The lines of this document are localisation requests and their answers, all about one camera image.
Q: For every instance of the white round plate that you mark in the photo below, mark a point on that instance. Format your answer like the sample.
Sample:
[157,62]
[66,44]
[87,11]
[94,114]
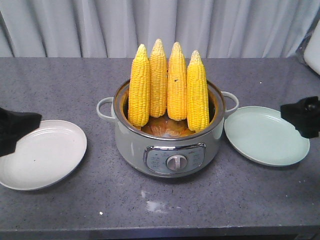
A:
[44,157]

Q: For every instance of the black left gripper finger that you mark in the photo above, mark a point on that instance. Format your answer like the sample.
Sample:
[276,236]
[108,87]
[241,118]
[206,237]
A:
[14,126]

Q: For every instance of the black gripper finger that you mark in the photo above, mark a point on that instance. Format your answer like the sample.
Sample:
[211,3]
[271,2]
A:
[304,115]

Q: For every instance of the white appliance at edge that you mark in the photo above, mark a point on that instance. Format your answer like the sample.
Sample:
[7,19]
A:
[312,51]

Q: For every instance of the light green round plate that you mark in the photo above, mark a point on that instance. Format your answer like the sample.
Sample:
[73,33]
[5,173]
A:
[261,135]

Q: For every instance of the yellow corn cob black speck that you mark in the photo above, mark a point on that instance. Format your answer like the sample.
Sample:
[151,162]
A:
[177,84]

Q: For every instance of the grey pleated curtain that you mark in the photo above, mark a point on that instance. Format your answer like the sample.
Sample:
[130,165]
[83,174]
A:
[115,28]

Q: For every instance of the green electric cooking pot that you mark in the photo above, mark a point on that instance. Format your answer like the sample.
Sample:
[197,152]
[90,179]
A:
[167,156]

